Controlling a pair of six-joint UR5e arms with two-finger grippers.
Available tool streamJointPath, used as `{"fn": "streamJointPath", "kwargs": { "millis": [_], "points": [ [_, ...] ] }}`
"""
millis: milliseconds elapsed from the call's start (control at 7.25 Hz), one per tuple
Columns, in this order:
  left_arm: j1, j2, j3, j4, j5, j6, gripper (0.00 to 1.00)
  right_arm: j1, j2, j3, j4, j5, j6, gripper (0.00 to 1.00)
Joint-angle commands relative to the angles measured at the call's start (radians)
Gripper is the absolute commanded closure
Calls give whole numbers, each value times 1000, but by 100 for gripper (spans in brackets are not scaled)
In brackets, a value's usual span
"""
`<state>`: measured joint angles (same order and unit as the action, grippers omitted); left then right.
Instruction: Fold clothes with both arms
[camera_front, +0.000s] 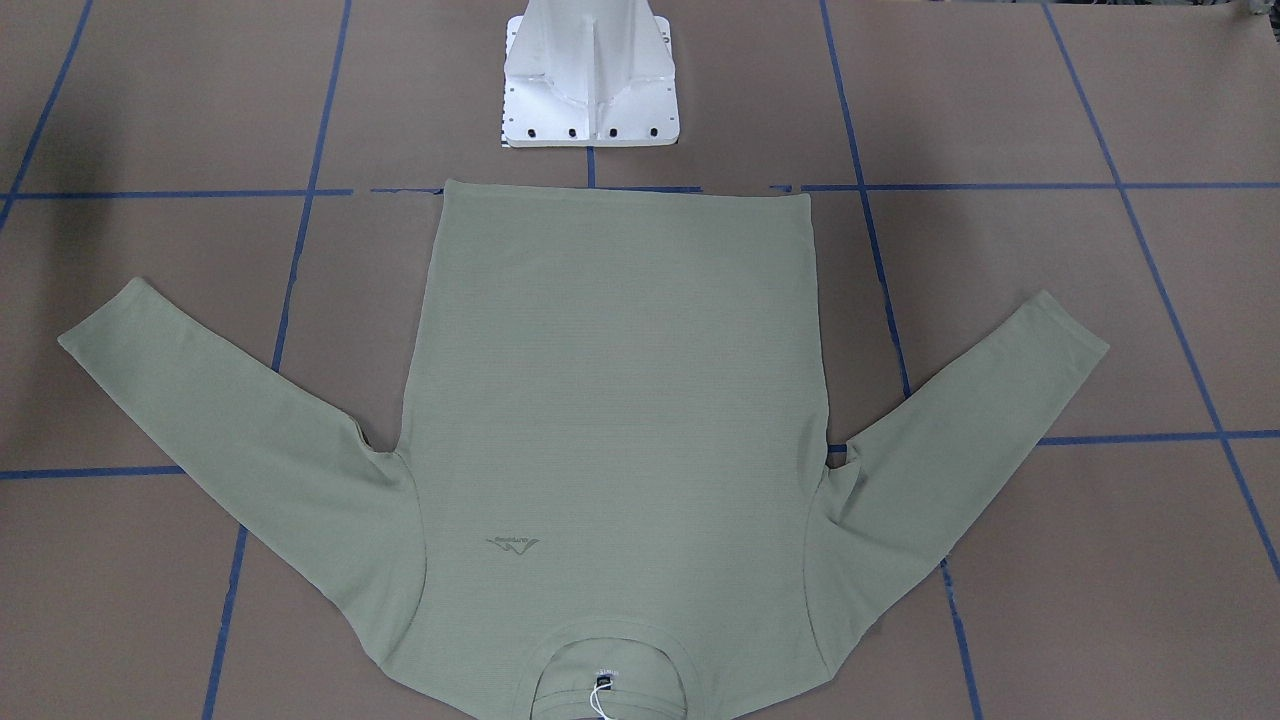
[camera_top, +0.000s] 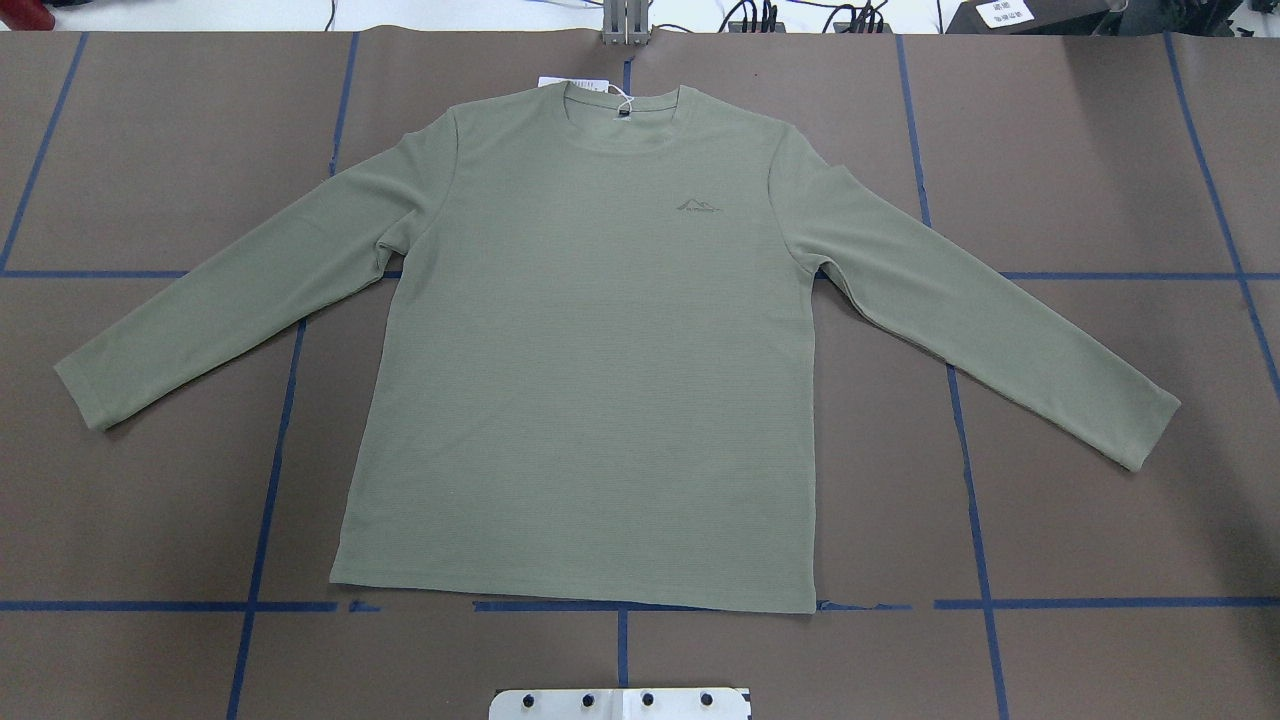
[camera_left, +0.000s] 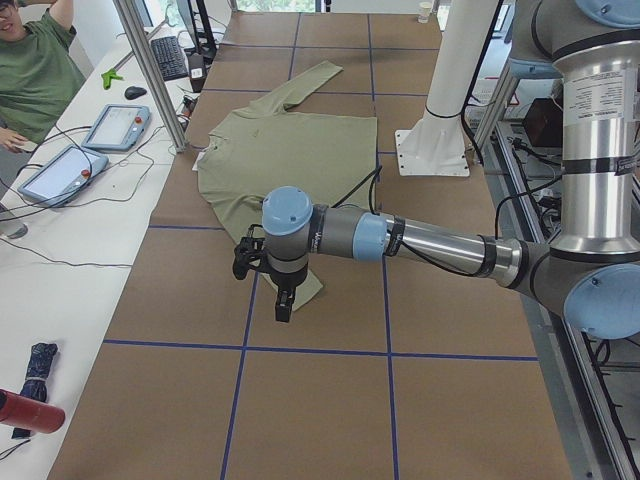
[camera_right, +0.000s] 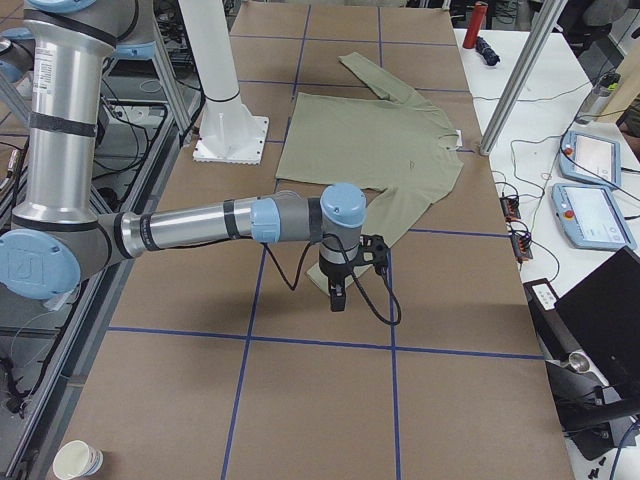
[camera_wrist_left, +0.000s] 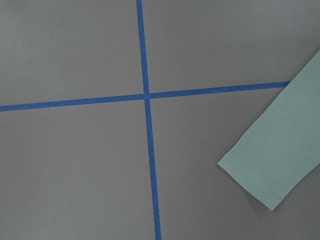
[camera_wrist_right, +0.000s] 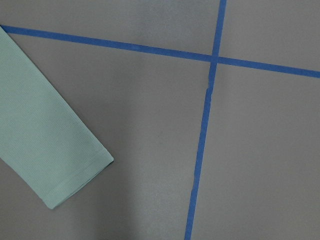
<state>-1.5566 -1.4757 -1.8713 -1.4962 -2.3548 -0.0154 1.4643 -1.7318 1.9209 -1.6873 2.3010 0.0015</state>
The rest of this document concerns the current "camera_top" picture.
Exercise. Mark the olive green long-sleeve shirt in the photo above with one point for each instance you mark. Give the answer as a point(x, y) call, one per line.
point(597, 377)

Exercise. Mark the white paper hang tag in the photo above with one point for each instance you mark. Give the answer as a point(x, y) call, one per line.
point(597, 92)

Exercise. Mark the dark box with white label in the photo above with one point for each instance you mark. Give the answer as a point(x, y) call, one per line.
point(1048, 18)

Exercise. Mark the red cylinder bottle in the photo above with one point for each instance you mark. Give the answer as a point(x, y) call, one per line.
point(26, 15)

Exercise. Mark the aluminium frame post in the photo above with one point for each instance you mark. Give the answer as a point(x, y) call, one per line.
point(626, 22)

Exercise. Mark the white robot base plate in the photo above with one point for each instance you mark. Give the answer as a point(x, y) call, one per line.
point(623, 703)

